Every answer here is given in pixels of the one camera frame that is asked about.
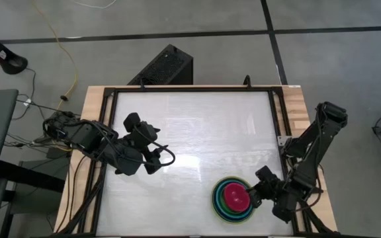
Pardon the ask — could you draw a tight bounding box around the black perforated tower box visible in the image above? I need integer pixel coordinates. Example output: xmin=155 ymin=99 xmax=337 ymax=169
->
xmin=127 ymin=44 xmax=194 ymax=86

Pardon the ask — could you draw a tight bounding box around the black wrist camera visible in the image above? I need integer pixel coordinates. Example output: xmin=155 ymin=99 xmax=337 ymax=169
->
xmin=122 ymin=112 xmax=142 ymax=133
xmin=255 ymin=165 xmax=276 ymax=182

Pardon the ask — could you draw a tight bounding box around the black metal table frame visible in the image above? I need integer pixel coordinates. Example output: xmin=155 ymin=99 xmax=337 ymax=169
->
xmin=58 ymin=85 xmax=335 ymax=238

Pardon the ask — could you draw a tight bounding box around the large teal bowl green rim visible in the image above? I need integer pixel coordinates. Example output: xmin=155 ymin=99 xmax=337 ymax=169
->
xmin=210 ymin=176 xmax=257 ymax=225

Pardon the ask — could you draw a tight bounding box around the white floor cable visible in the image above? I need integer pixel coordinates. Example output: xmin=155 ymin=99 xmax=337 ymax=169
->
xmin=72 ymin=0 xmax=117 ymax=10

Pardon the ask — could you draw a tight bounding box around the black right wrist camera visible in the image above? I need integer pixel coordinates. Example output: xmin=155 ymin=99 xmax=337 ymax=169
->
xmin=255 ymin=165 xmax=276 ymax=182

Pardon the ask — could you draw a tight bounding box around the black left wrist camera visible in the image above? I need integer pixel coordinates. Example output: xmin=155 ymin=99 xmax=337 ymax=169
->
xmin=122 ymin=112 xmax=142 ymax=133

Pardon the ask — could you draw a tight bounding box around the yellow floor cable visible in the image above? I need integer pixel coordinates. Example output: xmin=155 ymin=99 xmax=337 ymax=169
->
xmin=31 ymin=0 xmax=79 ymax=112

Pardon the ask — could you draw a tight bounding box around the black stand pole with base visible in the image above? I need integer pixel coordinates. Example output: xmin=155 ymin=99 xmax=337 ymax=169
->
xmin=0 ymin=22 xmax=29 ymax=75

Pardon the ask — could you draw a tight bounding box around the black cable with plug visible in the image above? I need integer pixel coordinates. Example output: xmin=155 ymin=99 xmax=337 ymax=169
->
xmin=15 ymin=95 xmax=82 ymax=117

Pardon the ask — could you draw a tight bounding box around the white table surface sheet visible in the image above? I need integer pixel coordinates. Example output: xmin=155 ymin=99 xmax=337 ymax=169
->
xmin=96 ymin=91 xmax=294 ymax=237

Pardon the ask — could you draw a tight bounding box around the small pink bowl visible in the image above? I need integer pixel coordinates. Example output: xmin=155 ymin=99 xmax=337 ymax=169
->
xmin=223 ymin=182 xmax=252 ymax=214

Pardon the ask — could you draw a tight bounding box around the small green bowl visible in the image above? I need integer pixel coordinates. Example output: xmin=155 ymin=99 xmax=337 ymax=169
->
xmin=218 ymin=181 xmax=253 ymax=216

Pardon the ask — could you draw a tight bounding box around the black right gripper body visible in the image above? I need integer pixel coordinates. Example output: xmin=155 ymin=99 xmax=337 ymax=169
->
xmin=255 ymin=173 xmax=292 ymax=212

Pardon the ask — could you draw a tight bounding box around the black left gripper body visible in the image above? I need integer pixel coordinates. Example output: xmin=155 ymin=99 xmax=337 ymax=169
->
xmin=124 ymin=120 xmax=161 ymax=156

